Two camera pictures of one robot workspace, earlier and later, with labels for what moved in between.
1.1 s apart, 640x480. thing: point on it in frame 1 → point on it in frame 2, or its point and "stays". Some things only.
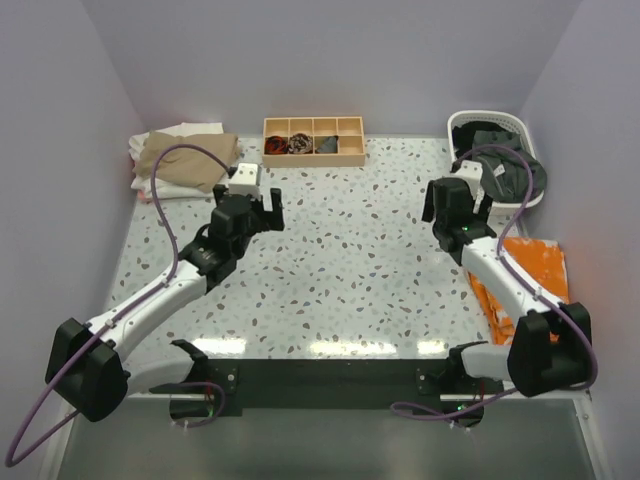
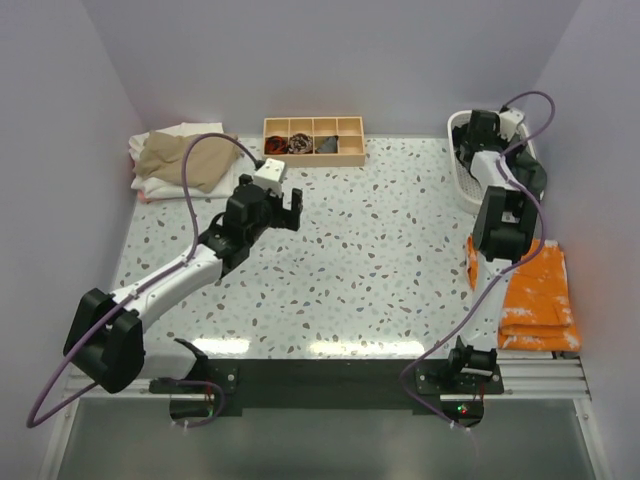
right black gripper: [481, 216] → [502, 140]
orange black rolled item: [275, 145] stays
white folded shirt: [164, 190] stays
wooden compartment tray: [290, 142] stays
